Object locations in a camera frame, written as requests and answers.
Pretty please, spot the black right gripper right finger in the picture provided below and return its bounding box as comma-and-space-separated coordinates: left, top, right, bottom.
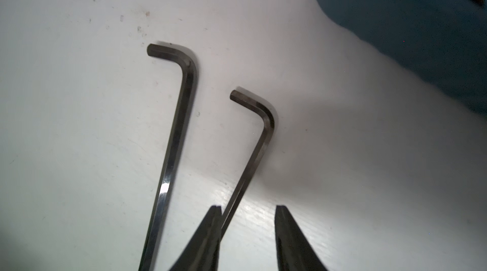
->
275, 205, 327, 271

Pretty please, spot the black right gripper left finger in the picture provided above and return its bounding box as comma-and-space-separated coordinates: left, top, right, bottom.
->
170, 205, 223, 271

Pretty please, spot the long black hex key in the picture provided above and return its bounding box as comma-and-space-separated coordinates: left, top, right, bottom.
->
138, 44, 198, 270

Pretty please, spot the short black hex key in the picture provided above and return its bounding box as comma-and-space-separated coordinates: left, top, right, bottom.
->
221, 87, 276, 238

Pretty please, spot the teal plastic storage box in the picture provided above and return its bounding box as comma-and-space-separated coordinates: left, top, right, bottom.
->
317, 0, 486, 115

